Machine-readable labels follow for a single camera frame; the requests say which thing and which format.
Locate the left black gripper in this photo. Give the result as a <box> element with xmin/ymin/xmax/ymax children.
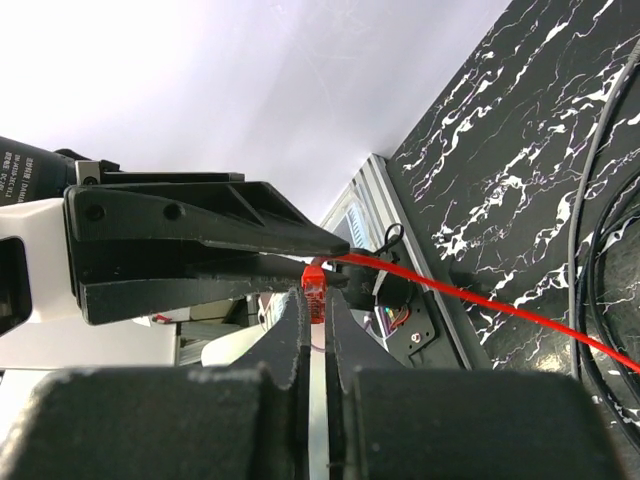
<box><xmin>1</xmin><ymin>137</ymin><xmax>349</xmax><ymax>335</ymax></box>

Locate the black marble pattern mat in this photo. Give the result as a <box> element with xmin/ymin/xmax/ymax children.
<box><xmin>389</xmin><ymin>0</ymin><xmax>640</xmax><ymax>441</ymax></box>

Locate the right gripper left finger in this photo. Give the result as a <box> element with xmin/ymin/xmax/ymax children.
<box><xmin>1</xmin><ymin>288</ymin><xmax>310</xmax><ymax>479</ymax></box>

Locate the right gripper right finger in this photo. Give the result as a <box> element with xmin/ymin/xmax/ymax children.
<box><xmin>325</xmin><ymin>289</ymin><xmax>626</xmax><ymax>479</ymax></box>

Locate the grey ethernet cable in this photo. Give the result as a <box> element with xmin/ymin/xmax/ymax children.
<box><xmin>569</xmin><ymin>39</ymin><xmax>640</xmax><ymax>381</ymax></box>

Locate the red ethernet cable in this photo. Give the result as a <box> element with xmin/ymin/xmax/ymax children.
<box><xmin>301</xmin><ymin>252</ymin><xmax>640</xmax><ymax>374</ymax></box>

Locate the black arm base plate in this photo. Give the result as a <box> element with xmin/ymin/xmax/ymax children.
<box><xmin>344</xmin><ymin>224</ymin><xmax>471</xmax><ymax>371</ymax></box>

